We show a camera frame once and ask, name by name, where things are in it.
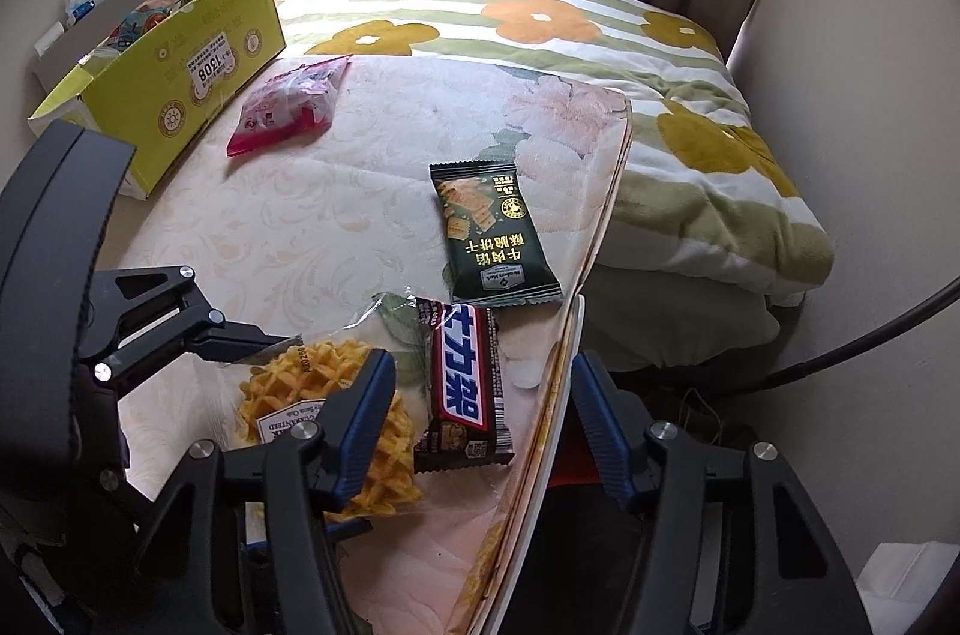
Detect waffle cookie pack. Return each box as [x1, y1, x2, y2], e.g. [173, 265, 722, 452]
[218, 292, 428, 521]

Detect snickers chocolate bar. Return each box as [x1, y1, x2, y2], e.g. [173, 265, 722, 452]
[413, 298, 514, 472]

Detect small pink candy bag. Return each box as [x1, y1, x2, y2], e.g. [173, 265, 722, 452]
[226, 56, 352, 158]

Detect blue white snack bag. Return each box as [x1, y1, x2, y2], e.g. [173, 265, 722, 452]
[103, 0, 194, 52]

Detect dark green biscuit pack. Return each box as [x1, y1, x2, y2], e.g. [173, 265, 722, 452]
[430, 160, 563, 308]

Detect yellow-green cardboard box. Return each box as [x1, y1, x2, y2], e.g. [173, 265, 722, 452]
[28, 0, 285, 201]

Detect tissue pack on headboard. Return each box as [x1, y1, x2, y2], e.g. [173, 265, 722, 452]
[64, 0, 96, 27]

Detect black clothes rack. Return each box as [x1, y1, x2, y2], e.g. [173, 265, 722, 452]
[737, 277, 960, 396]

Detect floral striped quilt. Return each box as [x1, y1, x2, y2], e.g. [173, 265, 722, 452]
[275, 0, 835, 297]

